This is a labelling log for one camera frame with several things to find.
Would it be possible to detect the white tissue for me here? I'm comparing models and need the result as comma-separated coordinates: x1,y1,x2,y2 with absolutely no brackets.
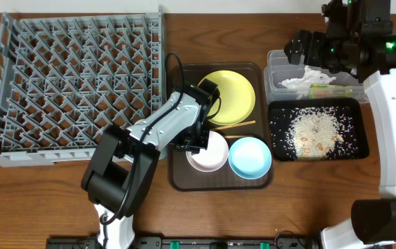
280,66,336,89

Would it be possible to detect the green wrapper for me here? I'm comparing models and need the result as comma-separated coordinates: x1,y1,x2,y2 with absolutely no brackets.
308,84,353,99

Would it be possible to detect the light blue bowl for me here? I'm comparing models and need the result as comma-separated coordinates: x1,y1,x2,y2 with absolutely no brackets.
228,137,272,180

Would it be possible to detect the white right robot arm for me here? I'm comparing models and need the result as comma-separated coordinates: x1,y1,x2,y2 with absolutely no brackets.
285,0,396,249

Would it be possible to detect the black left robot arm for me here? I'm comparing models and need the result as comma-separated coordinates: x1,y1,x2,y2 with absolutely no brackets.
81,80,221,248

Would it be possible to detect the rice food waste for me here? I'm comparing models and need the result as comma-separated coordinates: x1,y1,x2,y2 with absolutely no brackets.
269,107,359,161

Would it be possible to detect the black waste tray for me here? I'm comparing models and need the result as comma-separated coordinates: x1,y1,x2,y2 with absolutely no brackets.
268,98,370,161

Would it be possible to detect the grey dishwasher rack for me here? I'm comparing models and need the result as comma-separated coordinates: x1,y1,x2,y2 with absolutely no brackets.
0,10,166,167

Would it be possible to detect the pink bowl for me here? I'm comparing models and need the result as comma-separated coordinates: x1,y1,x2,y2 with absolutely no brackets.
186,131,228,172

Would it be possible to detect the lower wooden chopstick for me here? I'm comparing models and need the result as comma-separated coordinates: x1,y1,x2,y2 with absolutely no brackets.
223,136,244,139

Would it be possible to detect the wooden chopstick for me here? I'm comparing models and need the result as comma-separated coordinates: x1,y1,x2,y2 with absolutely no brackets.
210,120,256,131
223,136,244,139

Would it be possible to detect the clear plastic bin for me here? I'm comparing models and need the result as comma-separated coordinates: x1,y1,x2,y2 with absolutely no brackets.
264,50,368,103

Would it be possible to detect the brown serving tray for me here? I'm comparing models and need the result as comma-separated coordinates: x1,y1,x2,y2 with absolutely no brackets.
168,62,273,192

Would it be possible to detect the yellow plate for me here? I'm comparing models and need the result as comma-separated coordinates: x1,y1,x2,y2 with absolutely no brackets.
198,70,255,125

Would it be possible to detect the upper wooden chopstick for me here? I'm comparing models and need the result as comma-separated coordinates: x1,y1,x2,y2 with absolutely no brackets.
210,120,256,131

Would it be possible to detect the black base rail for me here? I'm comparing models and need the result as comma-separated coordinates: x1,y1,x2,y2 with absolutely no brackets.
45,237,321,249

